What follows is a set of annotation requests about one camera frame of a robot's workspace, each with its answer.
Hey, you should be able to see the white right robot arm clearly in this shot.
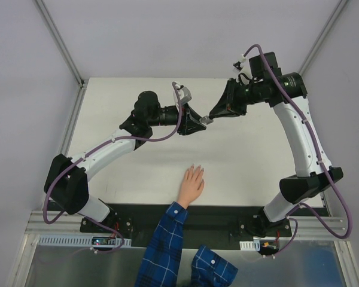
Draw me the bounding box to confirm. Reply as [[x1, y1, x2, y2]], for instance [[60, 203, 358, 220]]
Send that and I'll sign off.
[[208, 52, 343, 237]]

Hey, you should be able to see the blue plaid sleeve forearm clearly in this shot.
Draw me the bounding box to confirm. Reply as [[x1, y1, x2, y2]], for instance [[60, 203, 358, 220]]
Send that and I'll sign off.
[[135, 202, 188, 286]]

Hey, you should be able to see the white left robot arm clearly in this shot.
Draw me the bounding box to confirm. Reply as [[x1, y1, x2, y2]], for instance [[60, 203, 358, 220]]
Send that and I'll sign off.
[[44, 86, 206, 233]]

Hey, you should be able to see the person's left hand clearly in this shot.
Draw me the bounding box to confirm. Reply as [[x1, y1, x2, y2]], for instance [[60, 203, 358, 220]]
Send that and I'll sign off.
[[177, 165, 205, 209]]

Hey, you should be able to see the blue plaid shirt part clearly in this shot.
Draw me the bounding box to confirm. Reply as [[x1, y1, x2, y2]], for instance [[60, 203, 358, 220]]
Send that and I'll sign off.
[[190, 245, 238, 286]]

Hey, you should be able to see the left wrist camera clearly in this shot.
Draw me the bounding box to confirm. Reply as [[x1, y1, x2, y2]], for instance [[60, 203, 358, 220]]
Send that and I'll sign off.
[[177, 85, 192, 105]]

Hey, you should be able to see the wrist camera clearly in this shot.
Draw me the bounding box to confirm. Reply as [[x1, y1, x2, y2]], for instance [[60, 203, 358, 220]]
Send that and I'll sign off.
[[233, 54, 247, 73], [177, 85, 192, 105]]

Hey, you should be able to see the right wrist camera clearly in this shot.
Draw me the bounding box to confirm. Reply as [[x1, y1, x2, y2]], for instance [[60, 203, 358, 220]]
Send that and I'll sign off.
[[233, 54, 247, 73]]

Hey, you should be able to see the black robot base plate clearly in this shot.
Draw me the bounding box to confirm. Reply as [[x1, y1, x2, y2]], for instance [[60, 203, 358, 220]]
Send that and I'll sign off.
[[79, 203, 299, 249]]

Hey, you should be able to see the right white cable duct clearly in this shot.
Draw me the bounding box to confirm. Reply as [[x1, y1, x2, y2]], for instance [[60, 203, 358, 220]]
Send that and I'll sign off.
[[239, 239, 260, 252]]

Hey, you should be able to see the white cable duct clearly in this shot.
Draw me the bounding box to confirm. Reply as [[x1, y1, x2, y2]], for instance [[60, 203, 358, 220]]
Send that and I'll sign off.
[[239, 239, 260, 252], [38, 235, 132, 248]]

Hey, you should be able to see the right aluminium frame post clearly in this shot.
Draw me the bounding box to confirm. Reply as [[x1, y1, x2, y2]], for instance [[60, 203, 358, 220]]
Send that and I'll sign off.
[[298, 0, 351, 76]]

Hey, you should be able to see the aluminium frame post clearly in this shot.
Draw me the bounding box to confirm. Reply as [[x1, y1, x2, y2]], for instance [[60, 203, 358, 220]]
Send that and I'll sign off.
[[298, 0, 351, 76], [32, 0, 87, 88]]

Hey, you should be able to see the left aluminium frame post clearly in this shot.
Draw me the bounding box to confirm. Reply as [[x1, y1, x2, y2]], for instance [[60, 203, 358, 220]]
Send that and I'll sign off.
[[32, 0, 87, 88]]

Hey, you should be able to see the aluminium front rail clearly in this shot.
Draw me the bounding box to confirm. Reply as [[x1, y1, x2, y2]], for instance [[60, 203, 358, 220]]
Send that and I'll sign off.
[[25, 210, 87, 236]]

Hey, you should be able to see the left white cable duct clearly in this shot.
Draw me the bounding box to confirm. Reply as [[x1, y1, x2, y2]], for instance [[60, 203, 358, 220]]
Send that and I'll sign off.
[[38, 235, 132, 248]]

